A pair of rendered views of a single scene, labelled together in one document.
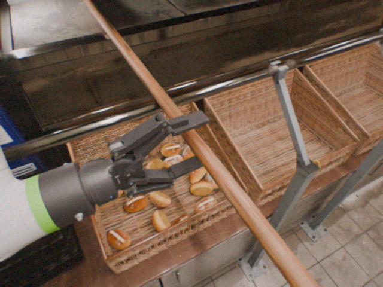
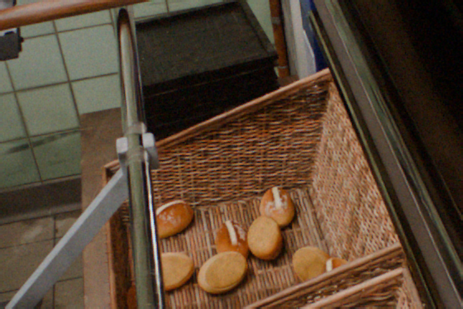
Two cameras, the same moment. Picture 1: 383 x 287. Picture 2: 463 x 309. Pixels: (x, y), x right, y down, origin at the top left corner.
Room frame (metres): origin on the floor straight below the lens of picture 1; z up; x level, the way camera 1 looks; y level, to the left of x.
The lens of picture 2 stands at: (1.23, -1.21, 1.87)
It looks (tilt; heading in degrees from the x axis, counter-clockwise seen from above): 36 degrees down; 112
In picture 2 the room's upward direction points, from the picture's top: 8 degrees counter-clockwise
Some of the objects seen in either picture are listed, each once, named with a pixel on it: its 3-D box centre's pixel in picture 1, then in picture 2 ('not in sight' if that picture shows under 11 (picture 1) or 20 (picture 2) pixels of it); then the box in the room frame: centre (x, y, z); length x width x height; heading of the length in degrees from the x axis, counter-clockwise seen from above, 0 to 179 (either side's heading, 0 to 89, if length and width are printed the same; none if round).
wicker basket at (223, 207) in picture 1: (157, 174); (243, 232); (0.58, 0.14, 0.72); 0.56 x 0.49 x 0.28; 118
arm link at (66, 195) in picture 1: (70, 191); not in sight; (0.21, 0.20, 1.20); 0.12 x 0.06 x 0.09; 28
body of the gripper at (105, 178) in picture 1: (116, 174); not in sight; (0.24, 0.13, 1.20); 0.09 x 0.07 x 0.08; 118
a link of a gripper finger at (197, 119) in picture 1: (187, 122); not in sight; (0.31, 0.01, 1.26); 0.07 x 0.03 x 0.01; 118
